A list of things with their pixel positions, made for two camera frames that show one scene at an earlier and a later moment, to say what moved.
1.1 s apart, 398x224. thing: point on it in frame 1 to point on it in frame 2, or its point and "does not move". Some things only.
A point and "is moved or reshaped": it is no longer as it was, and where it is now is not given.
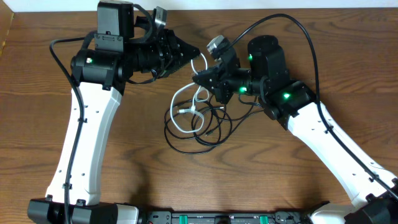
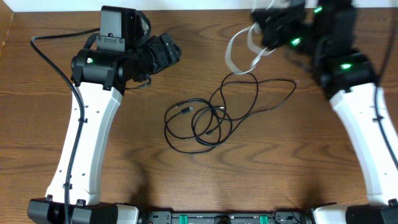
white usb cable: (200, 96) is moved or reshaped
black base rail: (224, 217) does not move
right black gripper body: (239, 84) to (283, 35)
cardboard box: (6, 17) does not move
